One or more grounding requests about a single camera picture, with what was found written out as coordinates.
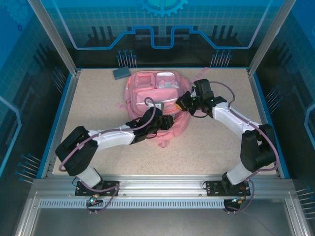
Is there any pink student backpack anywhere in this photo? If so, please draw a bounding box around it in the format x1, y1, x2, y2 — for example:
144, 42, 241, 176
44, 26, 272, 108
116, 66, 210, 148

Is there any small teal fabric wallet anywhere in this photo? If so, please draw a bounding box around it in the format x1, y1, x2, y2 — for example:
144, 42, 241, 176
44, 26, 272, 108
112, 66, 132, 81

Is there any small green-lit connector board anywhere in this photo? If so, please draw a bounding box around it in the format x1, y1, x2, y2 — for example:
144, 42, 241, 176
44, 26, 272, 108
86, 194, 104, 207
225, 196, 248, 208

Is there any steel lower shelf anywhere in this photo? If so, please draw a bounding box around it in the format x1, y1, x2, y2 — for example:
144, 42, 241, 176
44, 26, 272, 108
14, 191, 306, 236

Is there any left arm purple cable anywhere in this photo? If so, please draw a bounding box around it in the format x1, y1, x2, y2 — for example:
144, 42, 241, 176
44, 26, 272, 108
59, 97, 156, 214

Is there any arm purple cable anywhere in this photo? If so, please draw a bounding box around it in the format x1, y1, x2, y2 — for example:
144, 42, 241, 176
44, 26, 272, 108
211, 81, 278, 216
59, 97, 156, 214

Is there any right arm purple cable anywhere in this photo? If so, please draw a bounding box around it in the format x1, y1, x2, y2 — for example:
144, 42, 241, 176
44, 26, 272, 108
211, 81, 278, 216

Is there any aluminium and blue side rail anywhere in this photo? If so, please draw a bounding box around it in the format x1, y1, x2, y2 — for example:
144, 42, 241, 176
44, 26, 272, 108
247, 68, 291, 179
36, 68, 82, 179

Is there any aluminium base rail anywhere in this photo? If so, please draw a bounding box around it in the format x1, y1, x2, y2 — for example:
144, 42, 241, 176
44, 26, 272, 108
31, 176, 295, 197

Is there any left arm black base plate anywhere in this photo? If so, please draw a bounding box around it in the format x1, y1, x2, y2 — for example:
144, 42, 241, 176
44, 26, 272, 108
75, 180, 120, 197

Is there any aluminium frame post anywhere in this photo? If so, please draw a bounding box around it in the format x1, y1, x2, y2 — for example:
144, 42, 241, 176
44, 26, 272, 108
27, 0, 82, 77
247, 0, 292, 77

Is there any slotted grey cable duct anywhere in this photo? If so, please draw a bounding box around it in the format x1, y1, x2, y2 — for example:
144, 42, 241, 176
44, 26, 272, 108
38, 199, 226, 209

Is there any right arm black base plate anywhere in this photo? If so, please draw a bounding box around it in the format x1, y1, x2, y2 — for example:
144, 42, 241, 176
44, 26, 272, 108
205, 180, 252, 197

